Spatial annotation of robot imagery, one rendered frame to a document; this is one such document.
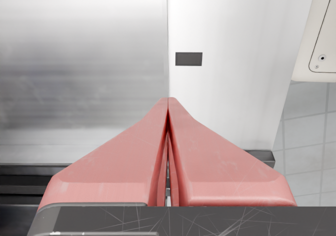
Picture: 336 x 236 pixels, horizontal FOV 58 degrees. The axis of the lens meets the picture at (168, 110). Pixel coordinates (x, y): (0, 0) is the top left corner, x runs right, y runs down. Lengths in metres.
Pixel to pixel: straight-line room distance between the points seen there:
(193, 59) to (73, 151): 0.20
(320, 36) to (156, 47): 0.80
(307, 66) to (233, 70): 0.77
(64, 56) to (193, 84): 0.15
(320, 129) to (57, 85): 1.46
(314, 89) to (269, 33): 1.20
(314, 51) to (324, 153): 0.84
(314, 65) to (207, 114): 0.77
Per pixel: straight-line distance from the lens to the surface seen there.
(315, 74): 1.13
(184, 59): 0.33
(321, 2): 1.03
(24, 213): 0.57
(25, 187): 0.49
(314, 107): 1.58
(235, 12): 0.32
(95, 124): 0.39
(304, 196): 2.04
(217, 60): 0.34
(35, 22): 0.35
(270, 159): 0.42
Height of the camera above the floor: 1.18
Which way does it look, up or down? 54 degrees down
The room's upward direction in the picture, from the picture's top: 178 degrees counter-clockwise
